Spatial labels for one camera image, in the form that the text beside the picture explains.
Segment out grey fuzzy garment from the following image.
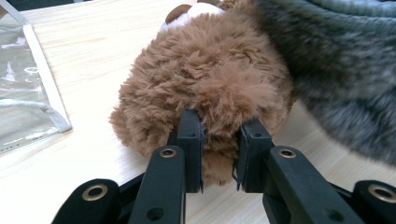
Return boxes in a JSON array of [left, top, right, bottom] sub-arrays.
[[254, 0, 396, 166]]

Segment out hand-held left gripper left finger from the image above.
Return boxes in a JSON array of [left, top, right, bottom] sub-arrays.
[[167, 107, 206, 194]]

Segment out brown teddy bear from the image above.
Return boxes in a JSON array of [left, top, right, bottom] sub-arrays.
[[108, 0, 297, 187]]

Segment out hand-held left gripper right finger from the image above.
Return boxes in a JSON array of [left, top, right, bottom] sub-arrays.
[[232, 118, 276, 193]]

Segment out clear plastic bag white trim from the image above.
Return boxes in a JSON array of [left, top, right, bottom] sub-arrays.
[[0, 0, 73, 157]]

